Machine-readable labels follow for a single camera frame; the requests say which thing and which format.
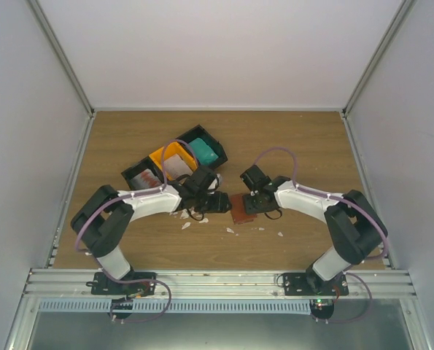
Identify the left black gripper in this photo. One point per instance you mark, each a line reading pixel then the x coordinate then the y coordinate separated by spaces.
pixel 219 205

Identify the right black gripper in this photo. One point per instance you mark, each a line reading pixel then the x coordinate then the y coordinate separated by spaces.
pixel 250 209

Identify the brown leather card holder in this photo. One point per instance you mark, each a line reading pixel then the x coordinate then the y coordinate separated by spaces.
pixel 238 213

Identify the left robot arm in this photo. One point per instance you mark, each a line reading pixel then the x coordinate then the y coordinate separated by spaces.
pixel 101 223

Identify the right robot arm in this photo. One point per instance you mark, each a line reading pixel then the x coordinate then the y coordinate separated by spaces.
pixel 355 228

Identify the orange bin white cards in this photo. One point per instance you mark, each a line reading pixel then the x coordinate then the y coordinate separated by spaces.
pixel 158 156

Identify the teal card stack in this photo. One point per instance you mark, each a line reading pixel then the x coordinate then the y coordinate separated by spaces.
pixel 204 153

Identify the black bin teal cards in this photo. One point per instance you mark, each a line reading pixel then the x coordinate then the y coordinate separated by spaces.
pixel 200 132

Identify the red white card stack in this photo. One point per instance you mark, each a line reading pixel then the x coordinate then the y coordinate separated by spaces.
pixel 145 180

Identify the black bin red cards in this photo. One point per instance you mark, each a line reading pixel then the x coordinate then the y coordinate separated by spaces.
pixel 145 163

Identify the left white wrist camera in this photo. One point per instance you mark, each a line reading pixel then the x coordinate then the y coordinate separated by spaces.
pixel 216 182

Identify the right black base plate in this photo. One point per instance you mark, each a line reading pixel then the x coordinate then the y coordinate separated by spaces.
pixel 304 284

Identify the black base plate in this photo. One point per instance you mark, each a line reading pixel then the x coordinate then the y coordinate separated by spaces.
pixel 304 284
pixel 102 285

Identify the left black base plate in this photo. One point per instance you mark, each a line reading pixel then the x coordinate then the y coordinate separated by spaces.
pixel 102 285

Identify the grey slotted cable duct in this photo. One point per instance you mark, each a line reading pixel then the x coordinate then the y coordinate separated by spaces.
pixel 179 306

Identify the aluminium front rail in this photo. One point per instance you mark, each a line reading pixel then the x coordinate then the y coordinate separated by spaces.
pixel 72 283

